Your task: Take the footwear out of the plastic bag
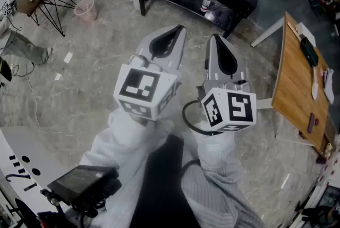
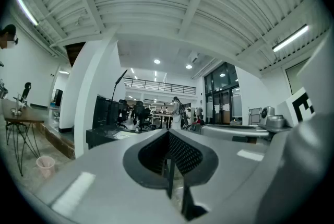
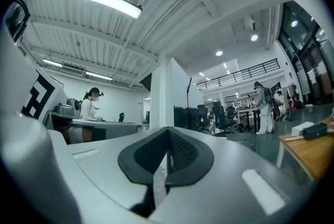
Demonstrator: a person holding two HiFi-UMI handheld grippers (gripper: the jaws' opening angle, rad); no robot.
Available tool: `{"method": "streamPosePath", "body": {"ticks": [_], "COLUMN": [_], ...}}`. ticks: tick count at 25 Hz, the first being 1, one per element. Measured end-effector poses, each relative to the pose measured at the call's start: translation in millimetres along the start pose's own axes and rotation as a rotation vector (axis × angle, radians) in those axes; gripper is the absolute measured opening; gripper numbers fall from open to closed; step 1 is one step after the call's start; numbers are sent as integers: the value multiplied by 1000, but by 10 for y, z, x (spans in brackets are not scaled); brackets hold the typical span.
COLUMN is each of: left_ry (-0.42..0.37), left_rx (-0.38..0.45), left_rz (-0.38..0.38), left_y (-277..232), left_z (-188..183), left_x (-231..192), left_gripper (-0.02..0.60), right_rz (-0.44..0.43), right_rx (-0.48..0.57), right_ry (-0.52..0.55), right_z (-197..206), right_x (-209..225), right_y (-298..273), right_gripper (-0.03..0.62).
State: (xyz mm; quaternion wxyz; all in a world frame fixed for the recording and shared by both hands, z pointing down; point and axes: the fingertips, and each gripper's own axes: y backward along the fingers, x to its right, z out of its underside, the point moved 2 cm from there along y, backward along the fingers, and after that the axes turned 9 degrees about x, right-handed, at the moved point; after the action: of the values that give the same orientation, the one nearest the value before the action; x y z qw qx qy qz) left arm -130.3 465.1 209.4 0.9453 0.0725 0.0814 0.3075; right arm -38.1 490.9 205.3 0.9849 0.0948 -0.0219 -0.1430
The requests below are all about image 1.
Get black screen device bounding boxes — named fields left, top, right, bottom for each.
left=39, top=164, right=123, bottom=219

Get white box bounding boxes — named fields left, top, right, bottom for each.
left=294, top=22, right=317, bottom=47

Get white curved desk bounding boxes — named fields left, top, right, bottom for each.
left=0, top=125, right=80, bottom=228

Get clear water bottle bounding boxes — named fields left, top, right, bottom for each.
left=200, top=0, right=213, bottom=14

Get black box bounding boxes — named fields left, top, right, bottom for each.
left=299, top=37, right=319, bottom=68

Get grey cloth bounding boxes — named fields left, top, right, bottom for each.
left=322, top=67, right=335, bottom=105

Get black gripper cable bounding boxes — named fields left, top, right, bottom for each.
left=181, top=100, right=215, bottom=137

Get pink plastic bucket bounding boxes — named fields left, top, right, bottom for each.
left=74, top=0, right=98, bottom=23

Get white spatula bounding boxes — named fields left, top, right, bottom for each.
left=311, top=66, right=319, bottom=102

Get person's left forearm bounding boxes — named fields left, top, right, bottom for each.
left=65, top=109, right=175, bottom=228

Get person's body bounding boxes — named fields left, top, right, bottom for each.
left=129, top=133, right=202, bottom=228

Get wooden stick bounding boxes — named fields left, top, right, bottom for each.
left=286, top=21, right=301, bottom=37

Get person's right forearm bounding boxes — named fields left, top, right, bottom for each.
left=180, top=120, right=266, bottom=228

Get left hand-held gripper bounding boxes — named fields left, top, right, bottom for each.
left=113, top=24, right=188, bottom=121

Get wooden table with white legs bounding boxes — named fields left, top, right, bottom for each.
left=251, top=11, right=339, bottom=155

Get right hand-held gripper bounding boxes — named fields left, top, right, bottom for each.
left=196, top=33, right=258, bottom=133

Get purple flat case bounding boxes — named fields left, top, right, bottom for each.
left=307, top=113, right=316, bottom=133

